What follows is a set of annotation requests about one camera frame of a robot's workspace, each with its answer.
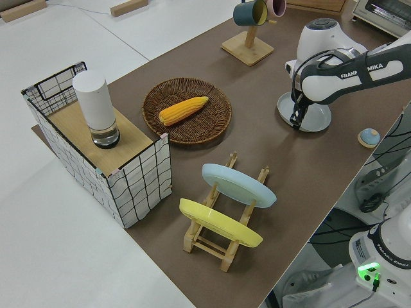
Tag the pink mug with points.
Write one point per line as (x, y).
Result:
(276, 8)

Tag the round wicker basket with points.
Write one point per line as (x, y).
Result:
(199, 125)

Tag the yellow plate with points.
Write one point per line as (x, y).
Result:
(218, 221)

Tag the wooden block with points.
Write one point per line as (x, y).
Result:
(19, 11)
(128, 8)

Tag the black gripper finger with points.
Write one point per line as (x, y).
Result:
(293, 120)
(300, 125)

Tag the wooden plate rack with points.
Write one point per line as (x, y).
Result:
(189, 239)

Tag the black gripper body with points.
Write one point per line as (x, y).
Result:
(301, 106)

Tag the white cylinder appliance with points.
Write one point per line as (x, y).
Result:
(93, 102)

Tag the wooden mug tree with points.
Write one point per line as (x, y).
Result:
(247, 48)

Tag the yellow corn cob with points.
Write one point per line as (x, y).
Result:
(180, 111)

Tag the light blue plate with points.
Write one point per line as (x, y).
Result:
(234, 184)

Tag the wooden drawer cabinet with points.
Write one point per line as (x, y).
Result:
(314, 4)

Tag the white toaster oven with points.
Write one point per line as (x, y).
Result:
(385, 13)

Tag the gray plate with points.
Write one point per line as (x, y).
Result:
(316, 118)

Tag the teal mug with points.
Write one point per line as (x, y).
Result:
(245, 14)

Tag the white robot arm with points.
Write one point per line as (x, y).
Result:
(337, 83)

